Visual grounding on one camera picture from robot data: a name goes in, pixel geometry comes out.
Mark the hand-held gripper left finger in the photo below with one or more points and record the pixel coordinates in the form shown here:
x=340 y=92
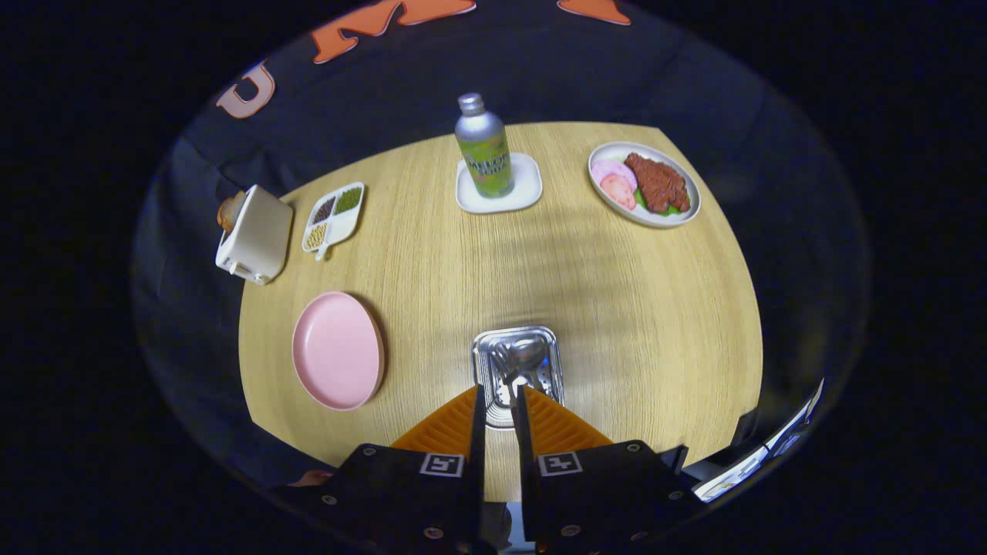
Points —
x=476 y=432

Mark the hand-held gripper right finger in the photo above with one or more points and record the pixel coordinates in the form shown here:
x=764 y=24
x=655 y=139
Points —
x=524 y=432

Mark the pink round plate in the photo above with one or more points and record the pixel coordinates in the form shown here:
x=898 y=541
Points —
x=335 y=351

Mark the white square coaster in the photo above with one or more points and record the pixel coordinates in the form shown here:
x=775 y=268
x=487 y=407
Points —
x=528 y=189

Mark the white divided bean dish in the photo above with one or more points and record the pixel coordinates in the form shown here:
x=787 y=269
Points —
x=339 y=223

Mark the white round food plate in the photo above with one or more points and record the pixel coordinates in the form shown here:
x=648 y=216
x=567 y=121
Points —
x=663 y=220

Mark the pink ham slices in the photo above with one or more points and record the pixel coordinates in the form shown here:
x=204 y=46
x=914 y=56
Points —
x=615 y=183

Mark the green soda bottle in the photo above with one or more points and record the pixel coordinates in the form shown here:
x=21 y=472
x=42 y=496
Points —
x=486 y=158

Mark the brown meat piece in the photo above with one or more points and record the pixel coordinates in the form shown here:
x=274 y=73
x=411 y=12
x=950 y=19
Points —
x=657 y=183

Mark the white toaster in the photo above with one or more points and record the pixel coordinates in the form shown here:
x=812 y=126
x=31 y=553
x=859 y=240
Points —
x=262 y=235

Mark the toast bread slice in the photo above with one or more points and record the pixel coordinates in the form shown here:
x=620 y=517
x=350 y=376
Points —
x=230 y=212

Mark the black backdrop cloth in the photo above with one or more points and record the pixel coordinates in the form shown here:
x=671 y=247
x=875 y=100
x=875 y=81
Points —
x=540 y=77

